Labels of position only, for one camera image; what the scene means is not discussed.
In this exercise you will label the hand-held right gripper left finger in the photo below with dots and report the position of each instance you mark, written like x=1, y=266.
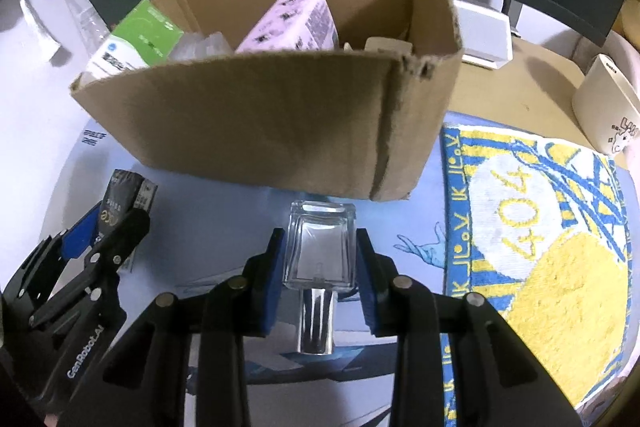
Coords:
x=272, y=287

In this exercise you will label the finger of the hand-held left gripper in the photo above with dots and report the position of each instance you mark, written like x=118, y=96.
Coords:
x=125, y=237
x=80, y=232

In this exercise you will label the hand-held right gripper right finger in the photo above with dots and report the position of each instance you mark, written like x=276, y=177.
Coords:
x=365, y=287

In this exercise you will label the small black box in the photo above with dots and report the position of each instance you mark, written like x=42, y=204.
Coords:
x=122, y=192

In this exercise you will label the clear glass perfume bottle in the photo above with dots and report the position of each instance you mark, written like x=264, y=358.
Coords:
x=320, y=252

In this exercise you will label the brown cardboard box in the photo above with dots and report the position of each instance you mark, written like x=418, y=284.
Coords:
x=275, y=117

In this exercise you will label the green white carton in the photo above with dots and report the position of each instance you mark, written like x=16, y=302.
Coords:
x=145, y=32

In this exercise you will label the clear plastic packet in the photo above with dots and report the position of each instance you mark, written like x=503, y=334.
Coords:
x=205, y=47

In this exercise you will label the light blue printed desk mat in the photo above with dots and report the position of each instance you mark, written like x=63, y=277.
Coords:
x=210, y=217

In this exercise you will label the blue yellow printed towel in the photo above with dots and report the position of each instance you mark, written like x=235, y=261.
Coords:
x=560, y=297

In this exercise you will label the white tassel pendant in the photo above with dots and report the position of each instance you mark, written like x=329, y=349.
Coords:
x=37, y=32

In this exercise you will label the clear plastic bottle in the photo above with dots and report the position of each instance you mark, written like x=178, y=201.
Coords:
x=87, y=24

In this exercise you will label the small cream box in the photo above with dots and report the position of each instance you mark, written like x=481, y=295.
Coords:
x=387, y=44

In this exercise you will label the white rectangular device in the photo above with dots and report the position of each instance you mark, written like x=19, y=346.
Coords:
x=482, y=32

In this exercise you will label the cream printed cup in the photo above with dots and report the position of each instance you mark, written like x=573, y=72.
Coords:
x=600, y=102

